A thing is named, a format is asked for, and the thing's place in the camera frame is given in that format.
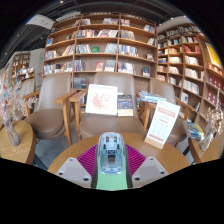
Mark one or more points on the beige armchair with wooden arms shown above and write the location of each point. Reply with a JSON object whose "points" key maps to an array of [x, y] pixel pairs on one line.
{"points": [[50, 110], [28, 86], [110, 125], [163, 90]]}

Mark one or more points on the glass vase with dried flowers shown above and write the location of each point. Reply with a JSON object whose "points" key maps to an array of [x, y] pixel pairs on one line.
{"points": [[206, 141]]}

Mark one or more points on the red and white sign stand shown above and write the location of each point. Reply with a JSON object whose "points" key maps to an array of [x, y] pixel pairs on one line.
{"points": [[162, 123]]}

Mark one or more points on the round wooden side table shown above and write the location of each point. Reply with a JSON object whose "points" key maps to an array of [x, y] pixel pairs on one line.
{"points": [[16, 148]]}

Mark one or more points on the white floral picture board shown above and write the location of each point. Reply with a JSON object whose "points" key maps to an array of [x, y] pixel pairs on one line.
{"points": [[101, 99]]}

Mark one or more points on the stack of blue books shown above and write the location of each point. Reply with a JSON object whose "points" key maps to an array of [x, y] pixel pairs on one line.
{"points": [[151, 96]]}

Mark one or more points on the dark cover book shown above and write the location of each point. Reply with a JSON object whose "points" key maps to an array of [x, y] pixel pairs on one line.
{"points": [[125, 105]]}

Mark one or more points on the green round mouse pad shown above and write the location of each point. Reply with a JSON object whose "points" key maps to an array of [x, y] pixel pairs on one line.
{"points": [[111, 182]]}

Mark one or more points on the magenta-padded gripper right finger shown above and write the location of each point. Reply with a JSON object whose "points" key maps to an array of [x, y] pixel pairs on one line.
{"points": [[136, 161]]}

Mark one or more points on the tall wooden bookshelf with books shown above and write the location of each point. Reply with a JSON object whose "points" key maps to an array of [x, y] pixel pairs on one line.
{"points": [[190, 63]]}

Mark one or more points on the distant wooden bookshelf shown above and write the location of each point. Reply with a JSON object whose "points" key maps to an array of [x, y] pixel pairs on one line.
{"points": [[21, 65]]}

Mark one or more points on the transparent computer mouse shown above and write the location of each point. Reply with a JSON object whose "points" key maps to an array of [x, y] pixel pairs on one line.
{"points": [[111, 155]]}

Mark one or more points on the stack of colourful books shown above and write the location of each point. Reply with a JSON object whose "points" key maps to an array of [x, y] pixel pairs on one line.
{"points": [[194, 130]]}

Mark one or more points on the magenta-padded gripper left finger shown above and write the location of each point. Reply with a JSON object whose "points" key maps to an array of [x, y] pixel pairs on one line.
{"points": [[87, 161]]}

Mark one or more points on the wide wooden bookshelf with books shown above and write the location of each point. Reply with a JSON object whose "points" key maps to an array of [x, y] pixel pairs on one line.
{"points": [[100, 43]]}

